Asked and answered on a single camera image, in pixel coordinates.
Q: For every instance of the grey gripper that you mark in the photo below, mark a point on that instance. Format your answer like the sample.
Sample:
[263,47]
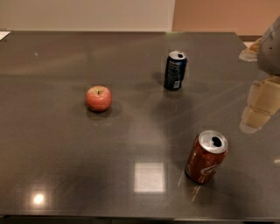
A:
[270,55]

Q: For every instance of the red apple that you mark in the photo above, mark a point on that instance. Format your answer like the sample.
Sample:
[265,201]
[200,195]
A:
[98,98]

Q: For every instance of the blue soda can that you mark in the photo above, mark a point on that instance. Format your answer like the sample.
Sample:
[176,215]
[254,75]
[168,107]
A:
[175,70]

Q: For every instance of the red coke can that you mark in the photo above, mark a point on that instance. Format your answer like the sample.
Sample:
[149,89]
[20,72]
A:
[209,150]

